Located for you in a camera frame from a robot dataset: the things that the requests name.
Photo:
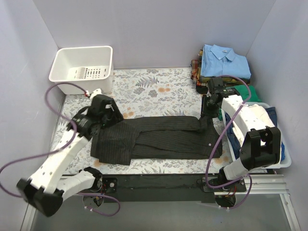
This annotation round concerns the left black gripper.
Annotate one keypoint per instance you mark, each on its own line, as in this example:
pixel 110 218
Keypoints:
pixel 111 115

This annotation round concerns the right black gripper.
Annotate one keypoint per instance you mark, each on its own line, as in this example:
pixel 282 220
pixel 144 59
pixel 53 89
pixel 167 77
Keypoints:
pixel 208 112

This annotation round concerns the black pinstriped long sleeve shirt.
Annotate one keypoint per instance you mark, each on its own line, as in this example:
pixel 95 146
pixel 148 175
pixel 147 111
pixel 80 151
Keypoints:
pixel 165 137

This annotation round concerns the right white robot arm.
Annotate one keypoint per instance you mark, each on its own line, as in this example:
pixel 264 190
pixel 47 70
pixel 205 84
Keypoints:
pixel 262 144

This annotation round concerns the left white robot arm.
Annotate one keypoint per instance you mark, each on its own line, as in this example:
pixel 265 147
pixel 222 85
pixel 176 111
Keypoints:
pixel 45 189

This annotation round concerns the plaid folded shirt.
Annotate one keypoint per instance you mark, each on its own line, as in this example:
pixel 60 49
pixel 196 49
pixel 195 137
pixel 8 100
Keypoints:
pixel 201 81

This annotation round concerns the light blue folded shirt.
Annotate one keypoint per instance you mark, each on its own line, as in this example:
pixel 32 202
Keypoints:
pixel 223 61

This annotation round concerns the white garment in basket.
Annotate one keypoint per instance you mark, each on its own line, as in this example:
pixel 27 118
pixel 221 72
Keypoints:
pixel 262 118

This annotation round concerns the floral table mat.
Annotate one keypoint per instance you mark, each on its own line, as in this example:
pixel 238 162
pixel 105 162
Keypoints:
pixel 149 92

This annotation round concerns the white plastic bin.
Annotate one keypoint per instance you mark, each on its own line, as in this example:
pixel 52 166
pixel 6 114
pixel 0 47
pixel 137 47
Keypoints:
pixel 88 67

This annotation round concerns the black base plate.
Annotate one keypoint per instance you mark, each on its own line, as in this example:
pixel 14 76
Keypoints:
pixel 165 188

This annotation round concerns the aluminium rail frame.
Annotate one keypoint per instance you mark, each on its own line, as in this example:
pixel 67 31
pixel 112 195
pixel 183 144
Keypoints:
pixel 264 206

